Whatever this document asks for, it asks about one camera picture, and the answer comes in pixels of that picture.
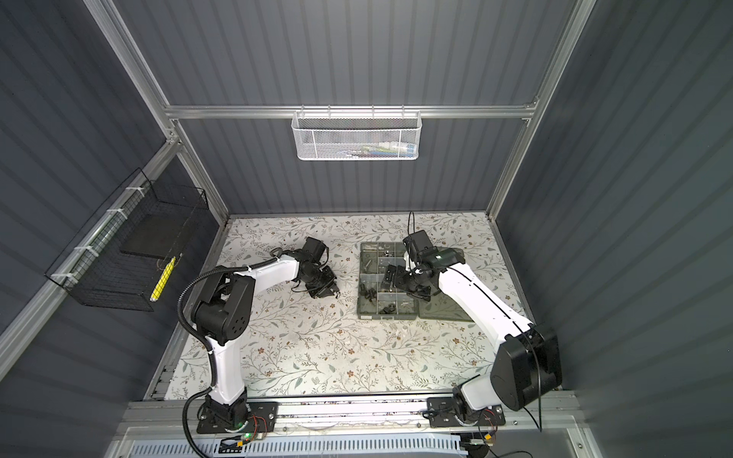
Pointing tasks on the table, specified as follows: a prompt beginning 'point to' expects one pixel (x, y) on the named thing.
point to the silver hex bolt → (366, 265)
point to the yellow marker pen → (162, 281)
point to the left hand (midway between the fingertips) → (341, 288)
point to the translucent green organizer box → (377, 301)
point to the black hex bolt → (371, 294)
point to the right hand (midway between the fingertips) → (397, 290)
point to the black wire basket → (124, 256)
